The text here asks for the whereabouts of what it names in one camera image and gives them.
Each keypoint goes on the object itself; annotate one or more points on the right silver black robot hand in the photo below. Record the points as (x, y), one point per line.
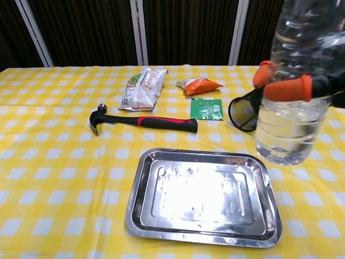
(288, 90)

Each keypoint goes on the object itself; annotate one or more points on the transparent plastic water bottle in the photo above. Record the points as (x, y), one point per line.
(285, 135)

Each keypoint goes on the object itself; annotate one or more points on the rectangular metal tray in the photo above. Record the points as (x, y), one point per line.
(202, 197)

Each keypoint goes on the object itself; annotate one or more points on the black mesh pen holder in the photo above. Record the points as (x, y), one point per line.
(242, 113)

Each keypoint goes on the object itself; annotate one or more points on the green flat sachet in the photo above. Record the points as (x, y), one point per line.
(206, 109)

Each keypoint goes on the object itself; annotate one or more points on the orange white snack pouch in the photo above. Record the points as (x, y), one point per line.
(200, 86)

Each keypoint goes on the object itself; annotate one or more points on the black red claw hammer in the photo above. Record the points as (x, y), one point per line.
(161, 122)

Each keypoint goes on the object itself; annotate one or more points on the white printed snack bag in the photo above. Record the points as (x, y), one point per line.
(143, 90)

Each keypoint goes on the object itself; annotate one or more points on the yellow white checked tablecloth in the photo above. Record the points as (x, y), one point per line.
(54, 162)

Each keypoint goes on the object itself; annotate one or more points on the white partition post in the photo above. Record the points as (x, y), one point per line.
(138, 32)
(35, 35)
(238, 32)

